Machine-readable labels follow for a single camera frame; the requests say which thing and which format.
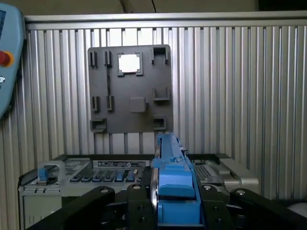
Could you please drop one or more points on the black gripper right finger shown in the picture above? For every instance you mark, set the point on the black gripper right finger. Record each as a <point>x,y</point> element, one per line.
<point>211,208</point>

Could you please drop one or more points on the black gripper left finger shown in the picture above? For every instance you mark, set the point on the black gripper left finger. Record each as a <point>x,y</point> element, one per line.
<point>140,208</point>

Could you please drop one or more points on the white round wrist part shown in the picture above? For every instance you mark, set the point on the white round wrist part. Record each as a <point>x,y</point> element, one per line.
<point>298,208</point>

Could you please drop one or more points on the black PC case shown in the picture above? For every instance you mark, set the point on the black PC case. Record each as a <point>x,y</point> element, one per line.
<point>48,198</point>

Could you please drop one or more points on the small blue latch clip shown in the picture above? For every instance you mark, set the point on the small blue latch clip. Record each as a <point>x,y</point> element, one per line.
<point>43,174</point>

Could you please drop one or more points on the square plastic block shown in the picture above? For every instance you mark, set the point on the square plastic block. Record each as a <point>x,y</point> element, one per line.
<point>137,104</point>

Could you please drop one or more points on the grey parts rack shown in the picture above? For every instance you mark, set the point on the grey parts rack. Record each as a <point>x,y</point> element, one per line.
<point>134,88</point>

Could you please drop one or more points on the silver CPU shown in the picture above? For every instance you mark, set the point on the silver CPU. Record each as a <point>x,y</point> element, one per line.
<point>127,63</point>

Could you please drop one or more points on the pale blue teach pendant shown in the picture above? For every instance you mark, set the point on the pale blue teach pendant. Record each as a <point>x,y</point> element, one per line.
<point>12,79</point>

